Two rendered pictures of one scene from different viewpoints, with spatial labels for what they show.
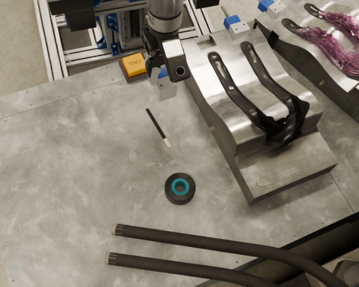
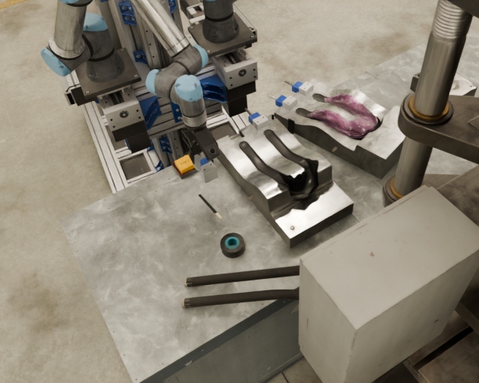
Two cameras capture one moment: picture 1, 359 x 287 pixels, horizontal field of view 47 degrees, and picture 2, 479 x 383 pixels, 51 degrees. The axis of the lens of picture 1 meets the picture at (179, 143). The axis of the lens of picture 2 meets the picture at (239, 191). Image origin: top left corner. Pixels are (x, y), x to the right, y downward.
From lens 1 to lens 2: 0.68 m
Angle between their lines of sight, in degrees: 13
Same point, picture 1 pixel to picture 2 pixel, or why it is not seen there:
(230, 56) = (256, 142)
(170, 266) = (231, 296)
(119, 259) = (192, 300)
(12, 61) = (81, 201)
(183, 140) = (230, 211)
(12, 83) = not seen: hidden behind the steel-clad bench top
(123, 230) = (192, 280)
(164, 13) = (192, 112)
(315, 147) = (334, 194)
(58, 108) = (131, 207)
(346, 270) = not seen: hidden behind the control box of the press
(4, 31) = (71, 177)
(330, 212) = not seen: hidden behind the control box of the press
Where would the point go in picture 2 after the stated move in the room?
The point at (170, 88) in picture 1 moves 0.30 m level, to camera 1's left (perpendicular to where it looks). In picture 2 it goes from (211, 170) to (125, 175)
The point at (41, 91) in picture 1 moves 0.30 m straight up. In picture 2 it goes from (115, 197) to (90, 141)
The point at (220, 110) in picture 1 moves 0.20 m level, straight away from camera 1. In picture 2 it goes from (253, 180) to (261, 138)
